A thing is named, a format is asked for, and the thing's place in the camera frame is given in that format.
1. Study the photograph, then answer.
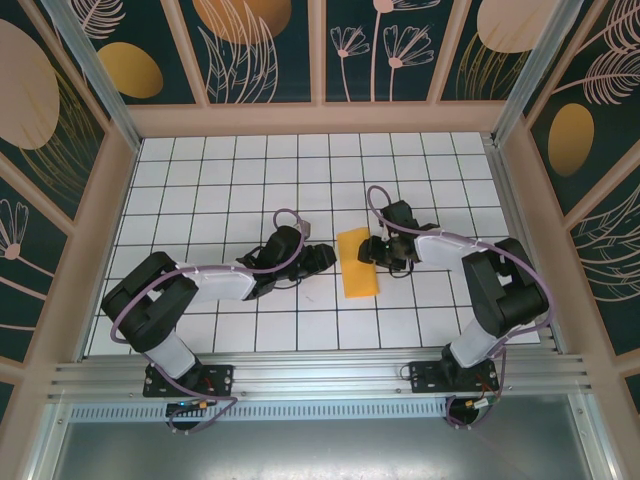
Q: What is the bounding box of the grey metal panel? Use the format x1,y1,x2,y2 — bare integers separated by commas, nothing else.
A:
29,394,619,480

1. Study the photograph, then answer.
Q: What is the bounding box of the aluminium side rail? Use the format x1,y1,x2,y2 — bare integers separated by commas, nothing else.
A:
482,134,569,357

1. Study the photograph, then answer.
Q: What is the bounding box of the aluminium mounting rail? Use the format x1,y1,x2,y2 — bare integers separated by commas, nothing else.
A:
47,349,594,402

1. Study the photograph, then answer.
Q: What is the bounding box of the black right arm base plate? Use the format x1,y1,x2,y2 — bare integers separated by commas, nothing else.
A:
408,359,501,396

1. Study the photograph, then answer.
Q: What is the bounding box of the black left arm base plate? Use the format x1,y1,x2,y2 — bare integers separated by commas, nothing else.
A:
143,363,236,400

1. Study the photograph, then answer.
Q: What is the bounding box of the perforated metal cable tray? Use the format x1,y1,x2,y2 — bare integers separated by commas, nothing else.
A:
69,402,451,424

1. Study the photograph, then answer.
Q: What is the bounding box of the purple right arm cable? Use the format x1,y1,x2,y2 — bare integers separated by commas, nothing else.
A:
366,184,561,432

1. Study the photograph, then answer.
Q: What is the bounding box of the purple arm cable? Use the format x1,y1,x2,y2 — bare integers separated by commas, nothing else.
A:
366,184,561,432
108,206,314,434

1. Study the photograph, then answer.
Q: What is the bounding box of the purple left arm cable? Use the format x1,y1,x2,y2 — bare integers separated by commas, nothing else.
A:
108,206,314,434

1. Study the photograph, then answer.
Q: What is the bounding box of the aluminium frame post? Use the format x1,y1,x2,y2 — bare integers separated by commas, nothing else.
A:
39,0,142,151
491,0,577,147

